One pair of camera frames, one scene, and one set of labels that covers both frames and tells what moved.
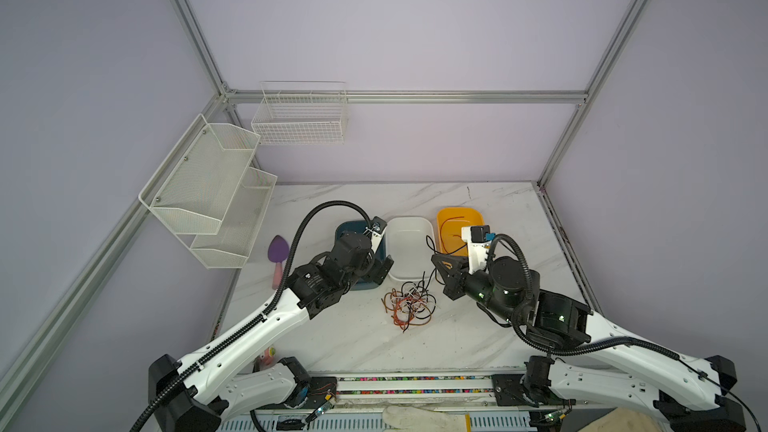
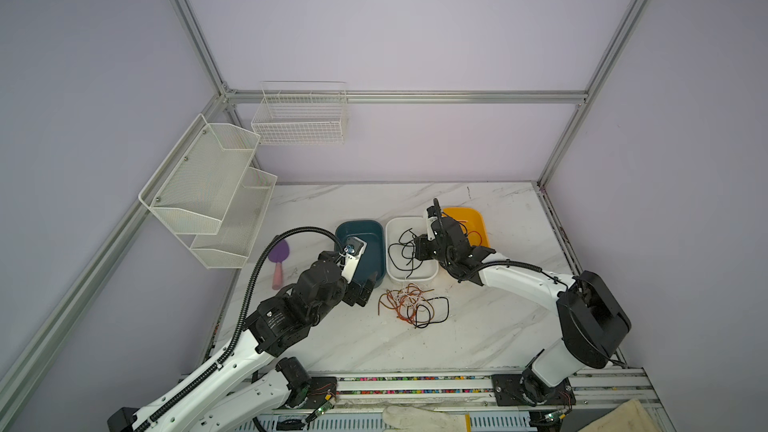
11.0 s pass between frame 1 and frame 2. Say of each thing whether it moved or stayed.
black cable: moved
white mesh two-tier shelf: stayed
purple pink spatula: stayed
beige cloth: stayed
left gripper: moved
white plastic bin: stayed
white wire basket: stayed
